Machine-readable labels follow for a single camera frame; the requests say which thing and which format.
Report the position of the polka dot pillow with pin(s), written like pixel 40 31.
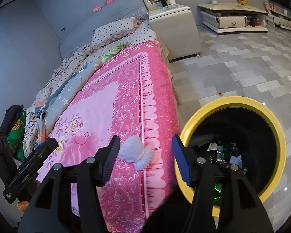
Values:
pixel 114 31

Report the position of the pink plush toy right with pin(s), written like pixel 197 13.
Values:
pixel 108 2

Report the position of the white foam fruit net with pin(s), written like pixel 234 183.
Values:
pixel 133 151

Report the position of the white bedside cabinet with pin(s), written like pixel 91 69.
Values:
pixel 176 27

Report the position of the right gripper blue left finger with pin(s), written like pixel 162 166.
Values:
pixel 110 154

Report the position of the pink plush toy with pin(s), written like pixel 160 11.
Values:
pixel 96 9
pixel 108 2

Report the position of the person's left hand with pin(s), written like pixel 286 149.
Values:
pixel 22 206

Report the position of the yellow rimmed black trash bin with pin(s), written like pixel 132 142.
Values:
pixel 240 130

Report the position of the pink plush toy left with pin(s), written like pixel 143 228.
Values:
pixel 96 9

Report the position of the yellow pot ornament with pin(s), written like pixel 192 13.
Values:
pixel 243 2

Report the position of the grey blue floral blanket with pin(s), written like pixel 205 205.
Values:
pixel 49 113

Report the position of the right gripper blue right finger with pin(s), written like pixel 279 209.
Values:
pixel 181 154

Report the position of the pink floral bed quilt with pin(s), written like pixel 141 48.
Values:
pixel 131 94

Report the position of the white tv stand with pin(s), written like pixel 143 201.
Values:
pixel 233 18

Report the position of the grey bed headboard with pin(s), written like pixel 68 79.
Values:
pixel 84 32

